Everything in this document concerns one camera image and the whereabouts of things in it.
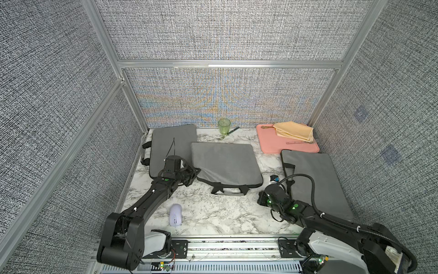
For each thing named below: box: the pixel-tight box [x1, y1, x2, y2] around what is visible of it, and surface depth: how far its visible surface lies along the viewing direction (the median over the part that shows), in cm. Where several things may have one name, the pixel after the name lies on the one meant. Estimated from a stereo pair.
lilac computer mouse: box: [168, 203, 183, 227], surface depth 83 cm
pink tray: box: [256, 123, 320, 155], surface depth 115 cm
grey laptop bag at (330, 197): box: [281, 149, 354, 221], surface depth 95 cm
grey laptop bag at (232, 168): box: [191, 141, 264, 196], surface depth 94 cm
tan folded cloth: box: [272, 121, 314, 143], surface depth 120 cm
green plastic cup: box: [218, 118, 231, 136], surface depth 117 cm
